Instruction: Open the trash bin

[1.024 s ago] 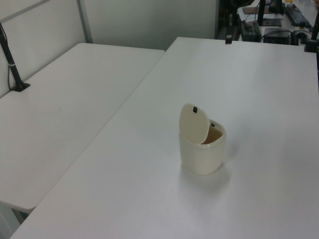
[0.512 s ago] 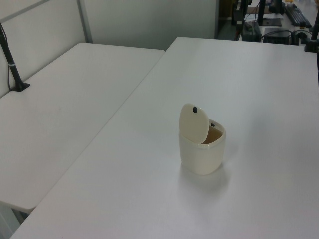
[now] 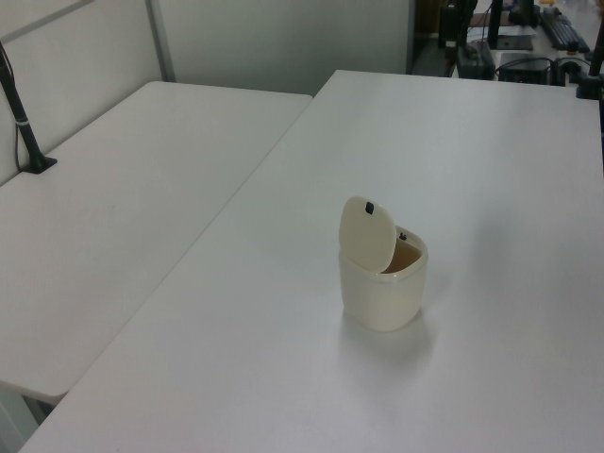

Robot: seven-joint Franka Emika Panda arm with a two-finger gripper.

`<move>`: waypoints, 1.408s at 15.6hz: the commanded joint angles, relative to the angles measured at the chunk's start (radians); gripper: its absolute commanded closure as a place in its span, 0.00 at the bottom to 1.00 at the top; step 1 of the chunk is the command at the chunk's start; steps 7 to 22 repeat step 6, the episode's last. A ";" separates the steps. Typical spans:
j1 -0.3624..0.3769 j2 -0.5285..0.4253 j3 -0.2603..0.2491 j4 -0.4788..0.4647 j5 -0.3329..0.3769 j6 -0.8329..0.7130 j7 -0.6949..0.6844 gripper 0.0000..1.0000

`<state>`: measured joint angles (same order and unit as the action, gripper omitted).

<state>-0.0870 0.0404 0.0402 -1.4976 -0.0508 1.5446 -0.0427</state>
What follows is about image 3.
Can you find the cream trash bin with lid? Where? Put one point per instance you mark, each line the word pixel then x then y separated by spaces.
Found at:
pixel 382 292

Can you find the white side table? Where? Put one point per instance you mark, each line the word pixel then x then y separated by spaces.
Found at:
pixel 118 198

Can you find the black equipment box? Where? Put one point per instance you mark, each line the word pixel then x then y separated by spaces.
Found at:
pixel 475 59

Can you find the black desktop device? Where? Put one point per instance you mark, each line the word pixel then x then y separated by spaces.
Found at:
pixel 524 68

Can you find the black table clamp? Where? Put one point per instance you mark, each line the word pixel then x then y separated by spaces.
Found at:
pixel 590 85

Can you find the black keyboard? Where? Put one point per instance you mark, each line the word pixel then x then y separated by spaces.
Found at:
pixel 564 28

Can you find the grey partition corner post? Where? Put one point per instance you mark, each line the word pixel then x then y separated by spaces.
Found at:
pixel 162 42

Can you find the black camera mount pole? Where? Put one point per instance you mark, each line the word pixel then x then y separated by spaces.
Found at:
pixel 21 122

